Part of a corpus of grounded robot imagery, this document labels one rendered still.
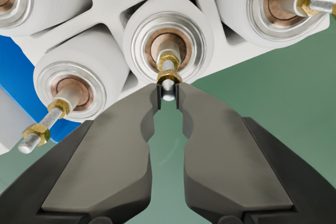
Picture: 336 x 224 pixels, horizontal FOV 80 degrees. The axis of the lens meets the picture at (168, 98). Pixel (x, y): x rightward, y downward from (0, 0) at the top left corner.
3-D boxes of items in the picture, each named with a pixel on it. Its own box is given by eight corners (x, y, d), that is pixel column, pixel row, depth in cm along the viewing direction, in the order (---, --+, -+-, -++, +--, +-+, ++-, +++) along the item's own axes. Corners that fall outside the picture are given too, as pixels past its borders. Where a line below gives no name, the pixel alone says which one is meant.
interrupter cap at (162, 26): (122, 69, 22) (121, 71, 21) (145, -4, 18) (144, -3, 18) (186, 92, 23) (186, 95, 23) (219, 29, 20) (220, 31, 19)
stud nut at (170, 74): (150, 79, 14) (149, 84, 14) (167, 63, 14) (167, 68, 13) (169, 96, 15) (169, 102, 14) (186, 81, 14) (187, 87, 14)
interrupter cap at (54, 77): (110, 119, 25) (109, 122, 25) (49, 117, 25) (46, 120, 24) (103, 61, 21) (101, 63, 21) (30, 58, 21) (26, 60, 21)
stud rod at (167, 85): (160, 56, 19) (157, 95, 13) (168, 48, 19) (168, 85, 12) (168, 63, 19) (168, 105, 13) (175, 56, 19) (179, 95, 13)
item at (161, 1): (134, 35, 37) (110, 75, 22) (152, -20, 33) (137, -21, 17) (182, 54, 39) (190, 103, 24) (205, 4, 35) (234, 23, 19)
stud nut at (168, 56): (153, 61, 18) (152, 64, 17) (167, 47, 17) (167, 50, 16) (169, 75, 18) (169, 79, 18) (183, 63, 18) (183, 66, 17)
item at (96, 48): (138, 71, 41) (119, 127, 25) (90, 69, 41) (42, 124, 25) (136, 21, 36) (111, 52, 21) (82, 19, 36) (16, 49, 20)
